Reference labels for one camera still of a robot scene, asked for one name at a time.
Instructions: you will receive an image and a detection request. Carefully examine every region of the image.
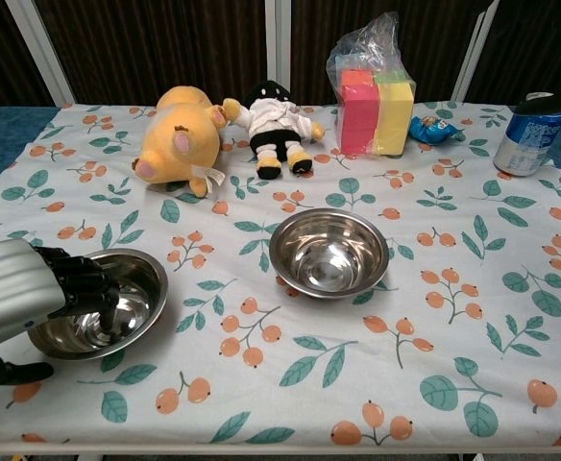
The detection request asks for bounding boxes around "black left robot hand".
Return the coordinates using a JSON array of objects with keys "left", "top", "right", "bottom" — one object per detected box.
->
[{"left": 0, "top": 244, "right": 123, "bottom": 387}]

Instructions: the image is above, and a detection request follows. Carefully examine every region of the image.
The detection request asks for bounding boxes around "orange foam block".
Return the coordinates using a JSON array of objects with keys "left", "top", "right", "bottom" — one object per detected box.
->
[{"left": 340, "top": 68, "right": 377, "bottom": 88}]

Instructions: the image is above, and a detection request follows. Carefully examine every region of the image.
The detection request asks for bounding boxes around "yellow foam block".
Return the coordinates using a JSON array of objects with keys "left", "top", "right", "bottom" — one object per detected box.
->
[{"left": 373, "top": 81, "right": 416, "bottom": 158}]

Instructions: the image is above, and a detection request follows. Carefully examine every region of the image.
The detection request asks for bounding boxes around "white metal frame post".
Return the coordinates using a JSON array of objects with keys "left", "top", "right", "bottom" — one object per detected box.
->
[
  {"left": 3, "top": 0, "right": 76, "bottom": 108},
  {"left": 451, "top": 0, "right": 501, "bottom": 103},
  {"left": 264, "top": 0, "right": 293, "bottom": 93}
]

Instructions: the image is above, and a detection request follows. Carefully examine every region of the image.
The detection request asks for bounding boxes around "green foam block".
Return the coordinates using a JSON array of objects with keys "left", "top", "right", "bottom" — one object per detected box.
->
[{"left": 374, "top": 69, "right": 409, "bottom": 87}]

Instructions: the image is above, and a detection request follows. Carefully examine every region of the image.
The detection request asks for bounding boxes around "pink foam block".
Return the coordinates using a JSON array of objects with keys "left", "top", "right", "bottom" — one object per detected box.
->
[{"left": 339, "top": 82, "right": 381, "bottom": 157}]

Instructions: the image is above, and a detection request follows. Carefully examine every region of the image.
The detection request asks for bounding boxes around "yellow plush bear toy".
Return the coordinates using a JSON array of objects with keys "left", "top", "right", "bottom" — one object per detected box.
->
[{"left": 131, "top": 85, "right": 229, "bottom": 198}]

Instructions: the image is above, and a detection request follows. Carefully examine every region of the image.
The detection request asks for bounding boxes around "floral print tablecloth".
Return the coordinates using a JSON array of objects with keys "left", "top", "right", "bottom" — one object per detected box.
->
[{"left": 0, "top": 101, "right": 561, "bottom": 448}]

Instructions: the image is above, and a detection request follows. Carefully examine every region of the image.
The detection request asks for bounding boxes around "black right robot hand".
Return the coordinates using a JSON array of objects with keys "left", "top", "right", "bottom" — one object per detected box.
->
[{"left": 514, "top": 88, "right": 561, "bottom": 116}]

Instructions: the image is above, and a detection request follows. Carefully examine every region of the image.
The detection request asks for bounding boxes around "blue snack packet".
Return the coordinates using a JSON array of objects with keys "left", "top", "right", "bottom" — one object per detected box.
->
[{"left": 408, "top": 114, "right": 460, "bottom": 146}]

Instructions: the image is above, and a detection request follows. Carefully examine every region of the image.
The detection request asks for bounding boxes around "blue soda can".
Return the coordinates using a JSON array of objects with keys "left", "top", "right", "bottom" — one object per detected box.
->
[{"left": 493, "top": 92, "right": 561, "bottom": 177}]

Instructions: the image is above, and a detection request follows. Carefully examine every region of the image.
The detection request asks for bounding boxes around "clear plastic bag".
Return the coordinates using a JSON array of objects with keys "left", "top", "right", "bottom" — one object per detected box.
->
[{"left": 326, "top": 11, "right": 417, "bottom": 158}]

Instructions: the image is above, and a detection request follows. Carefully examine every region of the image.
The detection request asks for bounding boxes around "black and white plush doll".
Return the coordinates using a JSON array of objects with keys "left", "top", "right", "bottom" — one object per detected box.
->
[{"left": 221, "top": 80, "right": 327, "bottom": 181}]

